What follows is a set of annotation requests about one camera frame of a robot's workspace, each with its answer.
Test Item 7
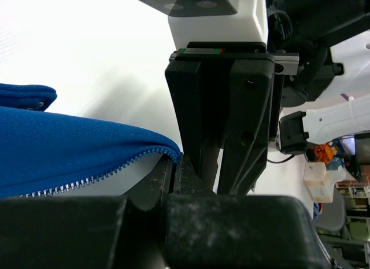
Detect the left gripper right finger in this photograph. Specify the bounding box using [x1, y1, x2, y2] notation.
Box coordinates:
[165, 156, 327, 268]

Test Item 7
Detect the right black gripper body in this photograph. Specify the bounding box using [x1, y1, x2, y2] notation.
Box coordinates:
[169, 42, 299, 75]

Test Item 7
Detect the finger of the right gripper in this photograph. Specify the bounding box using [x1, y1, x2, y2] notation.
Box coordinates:
[165, 61, 220, 189]
[217, 59, 275, 195]

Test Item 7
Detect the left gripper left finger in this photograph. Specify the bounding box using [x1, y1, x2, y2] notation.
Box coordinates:
[1, 157, 173, 268]

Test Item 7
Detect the blue zip-up jacket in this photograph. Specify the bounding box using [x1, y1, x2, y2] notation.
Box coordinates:
[1, 84, 181, 198]

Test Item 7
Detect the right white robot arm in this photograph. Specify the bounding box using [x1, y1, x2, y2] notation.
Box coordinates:
[165, 0, 369, 194]

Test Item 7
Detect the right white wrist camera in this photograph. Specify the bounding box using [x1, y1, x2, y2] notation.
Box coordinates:
[138, 0, 268, 49]

